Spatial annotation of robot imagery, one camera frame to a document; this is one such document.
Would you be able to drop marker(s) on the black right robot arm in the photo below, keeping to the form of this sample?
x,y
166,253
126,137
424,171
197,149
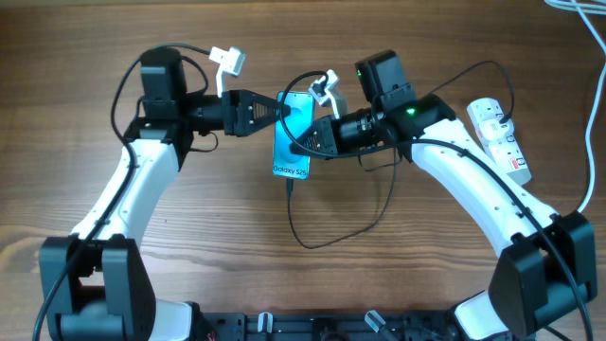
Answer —
x,y
546,264

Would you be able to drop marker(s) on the white charger plug adapter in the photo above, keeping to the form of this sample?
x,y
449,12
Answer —
x,y
492,129

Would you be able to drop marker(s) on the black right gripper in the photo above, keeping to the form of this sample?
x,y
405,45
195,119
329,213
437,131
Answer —
x,y
329,136

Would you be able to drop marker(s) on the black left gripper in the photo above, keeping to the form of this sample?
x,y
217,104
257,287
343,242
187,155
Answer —
x,y
239,120

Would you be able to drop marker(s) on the white power strip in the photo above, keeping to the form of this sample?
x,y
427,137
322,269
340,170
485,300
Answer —
x,y
505,152

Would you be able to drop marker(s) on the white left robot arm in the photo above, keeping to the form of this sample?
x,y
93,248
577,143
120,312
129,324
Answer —
x,y
95,283

